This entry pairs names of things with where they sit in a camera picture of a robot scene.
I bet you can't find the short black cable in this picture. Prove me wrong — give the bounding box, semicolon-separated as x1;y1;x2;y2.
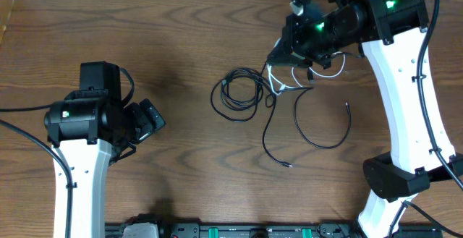
264;87;352;150

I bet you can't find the white usb cable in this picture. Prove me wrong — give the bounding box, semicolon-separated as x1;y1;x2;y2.
266;37;347;96

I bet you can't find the long black usb cable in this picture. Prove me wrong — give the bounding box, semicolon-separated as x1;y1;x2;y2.
210;62;315;169

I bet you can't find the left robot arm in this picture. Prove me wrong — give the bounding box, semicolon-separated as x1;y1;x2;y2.
44;90;166;237

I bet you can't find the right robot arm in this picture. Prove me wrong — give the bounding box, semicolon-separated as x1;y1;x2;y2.
267;0;462;237

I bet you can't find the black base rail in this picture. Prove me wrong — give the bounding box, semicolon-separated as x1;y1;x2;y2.
104;214;444;238

